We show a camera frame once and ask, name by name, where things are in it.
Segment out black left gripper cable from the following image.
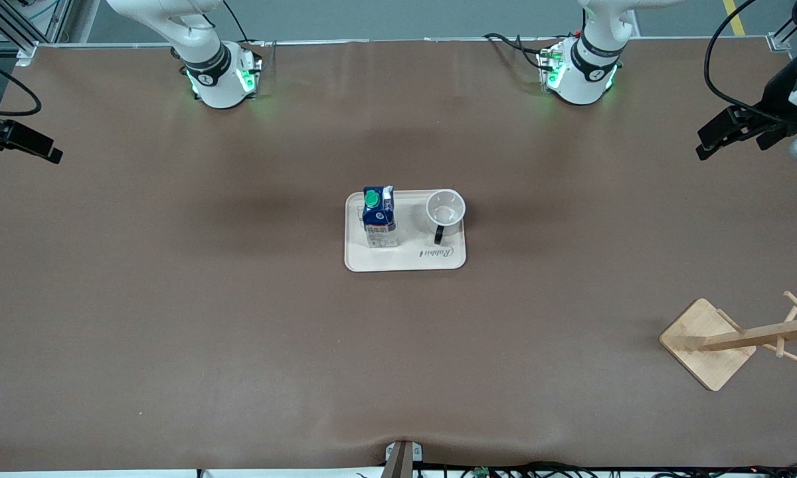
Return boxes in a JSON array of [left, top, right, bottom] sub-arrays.
[[704, 0, 797, 125]]

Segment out black left base cables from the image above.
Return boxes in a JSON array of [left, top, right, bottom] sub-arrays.
[[484, 32, 559, 70]]

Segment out black right base cable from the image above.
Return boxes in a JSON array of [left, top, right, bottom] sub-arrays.
[[222, 0, 266, 47]]

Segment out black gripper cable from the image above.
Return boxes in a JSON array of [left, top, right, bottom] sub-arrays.
[[0, 53, 43, 118], [704, 0, 797, 125]]

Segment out blue milk carton green cap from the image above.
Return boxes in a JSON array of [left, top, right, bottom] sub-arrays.
[[362, 185, 399, 249]]

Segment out brown table cover mat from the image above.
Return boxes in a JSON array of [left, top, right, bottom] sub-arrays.
[[0, 39, 797, 473]]

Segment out aluminium frame profile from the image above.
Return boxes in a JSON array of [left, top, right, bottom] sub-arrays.
[[767, 0, 797, 54], [0, 0, 41, 67]]

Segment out wooden mug tree stand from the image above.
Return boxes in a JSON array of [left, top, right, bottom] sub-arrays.
[[659, 290, 797, 392]]

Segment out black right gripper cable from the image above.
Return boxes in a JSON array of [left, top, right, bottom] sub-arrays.
[[0, 53, 43, 118]]

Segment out metal table edge bracket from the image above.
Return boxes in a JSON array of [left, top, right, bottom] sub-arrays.
[[385, 440, 423, 478]]

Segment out white smiley cup black handle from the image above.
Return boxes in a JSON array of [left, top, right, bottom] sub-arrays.
[[426, 189, 467, 245]]

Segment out cream plastic tray bear print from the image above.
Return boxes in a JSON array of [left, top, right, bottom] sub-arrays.
[[344, 189, 467, 273]]

